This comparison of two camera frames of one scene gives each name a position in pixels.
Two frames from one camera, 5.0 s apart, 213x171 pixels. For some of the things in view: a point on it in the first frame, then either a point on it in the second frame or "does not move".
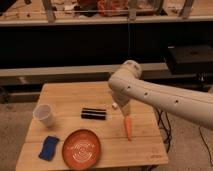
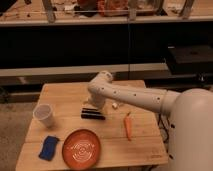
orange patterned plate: (81, 149) does not move
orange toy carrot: (128, 127) does not move
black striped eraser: (93, 113) does not move
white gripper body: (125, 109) to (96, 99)
